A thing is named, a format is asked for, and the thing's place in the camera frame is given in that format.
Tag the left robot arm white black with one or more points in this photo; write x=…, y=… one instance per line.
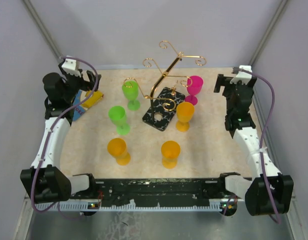
x=43, y=181

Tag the orange wine glass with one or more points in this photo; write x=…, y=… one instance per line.
x=170, y=151
x=117, y=148
x=184, y=113

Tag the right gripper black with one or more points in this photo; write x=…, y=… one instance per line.
x=222, y=81

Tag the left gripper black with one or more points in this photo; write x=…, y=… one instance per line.
x=86, y=85

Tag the pink wine glass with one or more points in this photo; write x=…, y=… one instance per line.
x=194, y=89

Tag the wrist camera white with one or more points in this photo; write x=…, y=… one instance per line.
x=241, y=75
x=71, y=66

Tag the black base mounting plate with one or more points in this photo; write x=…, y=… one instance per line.
x=152, y=192

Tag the orange wine glass front middle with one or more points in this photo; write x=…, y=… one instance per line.
x=170, y=151

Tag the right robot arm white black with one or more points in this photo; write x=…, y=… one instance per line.
x=269, y=192

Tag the orange wine glass right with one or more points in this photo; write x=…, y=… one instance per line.
x=184, y=113

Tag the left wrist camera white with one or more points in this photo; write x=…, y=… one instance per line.
x=71, y=66

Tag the orange wine glass front left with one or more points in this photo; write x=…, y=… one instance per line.
x=117, y=148

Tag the gold wine glass rack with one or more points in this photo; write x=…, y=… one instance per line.
x=164, y=106

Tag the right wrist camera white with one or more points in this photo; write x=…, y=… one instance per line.
x=241, y=75

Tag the green wine glass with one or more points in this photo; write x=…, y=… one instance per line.
x=131, y=92
x=118, y=117

